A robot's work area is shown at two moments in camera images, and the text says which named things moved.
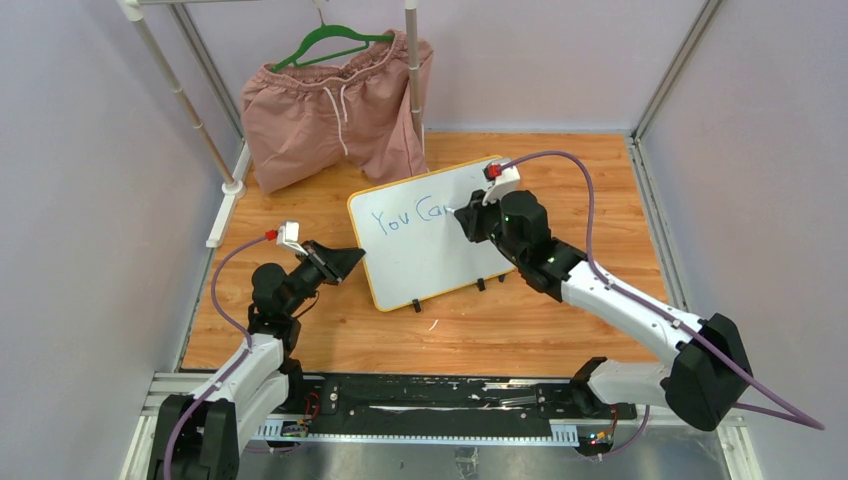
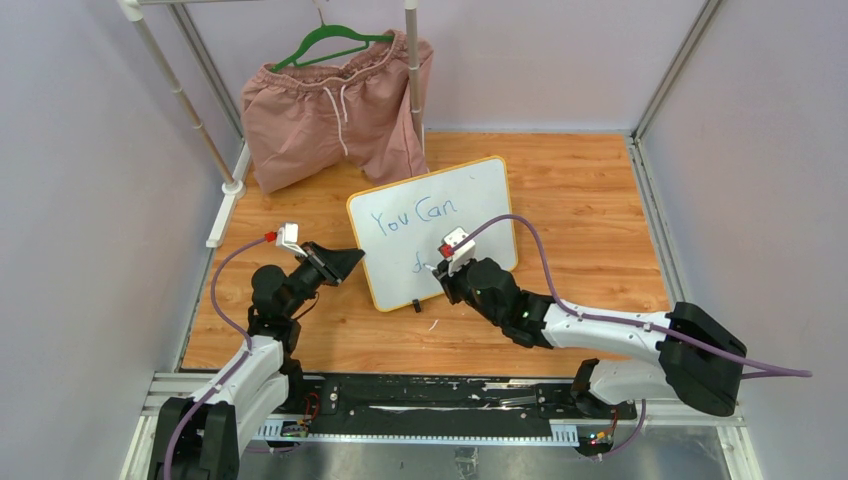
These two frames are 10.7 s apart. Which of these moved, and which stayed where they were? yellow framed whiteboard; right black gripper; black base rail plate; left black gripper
Moved: right black gripper
Stayed: yellow framed whiteboard; left black gripper; black base rail plate
